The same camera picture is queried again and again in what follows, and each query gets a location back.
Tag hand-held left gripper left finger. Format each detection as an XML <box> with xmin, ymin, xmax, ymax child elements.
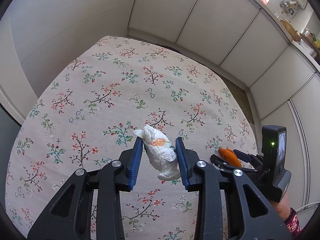
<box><xmin>27</xmin><ymin>137</ymin><xmax>143</xmax><ymax>240</ymax></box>

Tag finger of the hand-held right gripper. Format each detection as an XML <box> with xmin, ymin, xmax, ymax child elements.
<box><xmin>210</xmin><ymin>154</ymin><xmax>240</xmax><ymax>172</ymax></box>
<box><xmin>232</xmin><ymin>150</ymin><xmax>262</xmax><ymax>167</ymax></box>

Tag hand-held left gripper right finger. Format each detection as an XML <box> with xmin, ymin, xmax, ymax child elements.
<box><xmin>175</xmin><ymin>137</ymin><xmax>292</xmax><ymax>240</ymax></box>

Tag orange carrot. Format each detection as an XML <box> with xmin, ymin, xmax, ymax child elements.
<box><xmin>218</xmin><ymin>147</ymin><xmax>242</xmax><ymax>168</ymax></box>

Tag white candy packet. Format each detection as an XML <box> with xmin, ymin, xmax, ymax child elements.
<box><xmin>132</xmin><ymin>124</ymin><xmax>182</xmax><ymax>181</ymax></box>

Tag person's right forearm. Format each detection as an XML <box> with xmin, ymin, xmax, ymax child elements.
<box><xmin>271</xmin><ymin>200</ymin><xmax>303</xmax><ymax>239</ymax></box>

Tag brown floor mat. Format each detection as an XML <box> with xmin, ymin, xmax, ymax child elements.
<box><xmin>220</xmin><ymin>75</ymin><xmax>253</xmax><ymax>126</ymax></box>

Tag floral tablecloth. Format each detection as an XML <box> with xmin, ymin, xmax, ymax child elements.
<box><xmin>5</xmin><ymin>35</ymin><xmax>258</xmax><ymax>240</ymax></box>

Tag stainless steel basin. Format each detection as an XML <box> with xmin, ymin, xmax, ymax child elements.
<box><xmin>299</xmin><ymin>37</ymin><xmax>320</xmax><ymax>58</ymax></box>

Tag yellow green packet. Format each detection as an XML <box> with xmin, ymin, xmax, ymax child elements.
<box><xmin>302</xmin><ymin>30</ymin><xmax>320</xmax><ymax>48</ymax></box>

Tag wicker basket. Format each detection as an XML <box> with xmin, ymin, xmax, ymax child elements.
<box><xmin>280</xmin><ymin>19</ymin><xmax>301</xmax><ymax>42</ymax></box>

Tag white kitchen cabinets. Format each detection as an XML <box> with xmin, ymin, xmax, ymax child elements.
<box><xmin>127</xmin><ymin>0</ymin><xmax>320</xmax><ymax>230</ymax></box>

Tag hanging kitchen utensils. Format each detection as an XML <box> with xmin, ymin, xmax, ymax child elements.
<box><xmin>279</xmin><ymin>0</ymin><xmax>300</xmax><ymax>14</ymax></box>

